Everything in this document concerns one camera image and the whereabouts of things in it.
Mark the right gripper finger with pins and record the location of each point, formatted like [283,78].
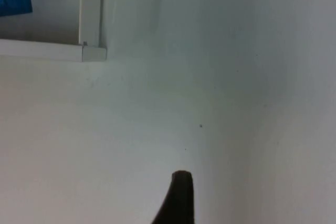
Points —
[178,200]

